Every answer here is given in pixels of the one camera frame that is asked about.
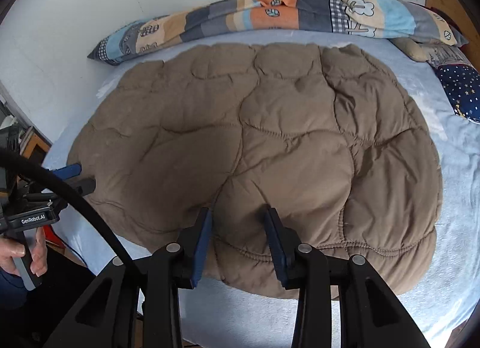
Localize brown puffer jacket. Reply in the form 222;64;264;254
67;43;443;299

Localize person left hand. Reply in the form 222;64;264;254
0;227;47;277

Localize light blue cloud bedsheet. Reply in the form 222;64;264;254
45;30;479;347

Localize navy star pillow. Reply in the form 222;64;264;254
434;64;480;124

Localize beige small cushion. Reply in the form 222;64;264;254
390;37;429;62

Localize grey printed pillow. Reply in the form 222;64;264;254
420;43;471;68

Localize patchwork rolled blanket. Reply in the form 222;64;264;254
87;0;467;65

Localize wooden headboard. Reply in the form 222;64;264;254
425;0;479;69

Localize black cable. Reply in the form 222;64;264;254
0;146;142;270

